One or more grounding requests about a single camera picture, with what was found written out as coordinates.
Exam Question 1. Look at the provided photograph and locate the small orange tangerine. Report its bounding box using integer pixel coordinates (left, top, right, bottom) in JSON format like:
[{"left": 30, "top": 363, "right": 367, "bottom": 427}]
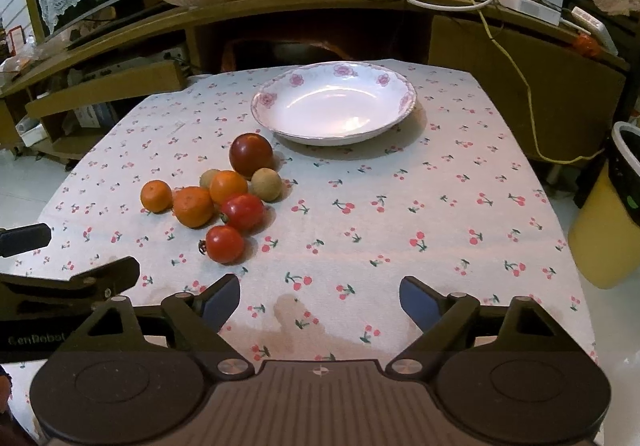
[{"left": 140, "top": 180, "right": 174, "bottom": 214}]

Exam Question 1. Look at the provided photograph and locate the large orange tangerine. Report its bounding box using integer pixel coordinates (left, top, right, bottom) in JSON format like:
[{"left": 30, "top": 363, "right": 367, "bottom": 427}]
[{"left": 172, "top": 186, "right": 216, "bottom": 228}]

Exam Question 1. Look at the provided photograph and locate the red tomato with stem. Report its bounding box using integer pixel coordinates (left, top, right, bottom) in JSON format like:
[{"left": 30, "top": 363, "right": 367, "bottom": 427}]
[{"left": 220, "top": 193, "right": 265, "bottom": 231}]

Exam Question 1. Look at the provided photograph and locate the green-brown round fruit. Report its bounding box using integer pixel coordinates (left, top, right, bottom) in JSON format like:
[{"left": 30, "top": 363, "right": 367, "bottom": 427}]
[{"left": 200, "top": 169, "right": 219, "bottom": 190}]

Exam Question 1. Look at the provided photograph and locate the pale brown round fruit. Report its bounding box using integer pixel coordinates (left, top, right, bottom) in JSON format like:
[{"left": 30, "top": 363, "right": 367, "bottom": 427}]
[{"left": 250, "top": 167, "right": 282, "bottom": 202}]

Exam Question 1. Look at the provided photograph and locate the cherry print tablecloth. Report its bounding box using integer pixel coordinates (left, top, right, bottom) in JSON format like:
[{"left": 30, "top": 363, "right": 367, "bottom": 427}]
[{"left": 1, "top": 61, "right": 596, "bottom": 363}]

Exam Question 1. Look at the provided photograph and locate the brown wooden tv cabinet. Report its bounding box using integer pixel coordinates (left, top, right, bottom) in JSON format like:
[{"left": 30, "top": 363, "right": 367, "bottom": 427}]
[{"left": 6, "top": 0, "right": 638, "bottom": 161}]

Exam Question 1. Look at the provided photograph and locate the yellow bin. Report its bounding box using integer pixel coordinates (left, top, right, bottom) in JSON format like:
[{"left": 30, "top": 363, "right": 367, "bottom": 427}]
[{"left": 568, "top": 122, "right": 640, "bottom": 289}]

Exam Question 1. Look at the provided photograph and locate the white floral ceramic plate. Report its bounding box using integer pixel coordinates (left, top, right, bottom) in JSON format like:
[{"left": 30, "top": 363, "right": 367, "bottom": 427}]
[{"left": 250, "top": 62, "right": 418, "bottom": 147}]

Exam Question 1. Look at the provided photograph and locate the small red object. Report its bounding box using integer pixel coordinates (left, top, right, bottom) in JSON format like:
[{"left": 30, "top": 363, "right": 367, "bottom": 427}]
[{"left": 572, "top": 33, "right": 601, "bottom": 58}]

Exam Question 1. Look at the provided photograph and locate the white power strip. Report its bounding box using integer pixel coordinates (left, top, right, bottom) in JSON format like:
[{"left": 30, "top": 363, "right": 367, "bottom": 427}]
[{"left": 480, "top": 0, "right": 561, "bottom": 26}]

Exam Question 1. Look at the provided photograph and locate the yellow cable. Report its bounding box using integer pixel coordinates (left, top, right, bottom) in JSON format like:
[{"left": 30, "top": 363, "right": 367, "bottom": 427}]
[{"left": 299, "top": 0, "right": 606, "bottom": 165}]

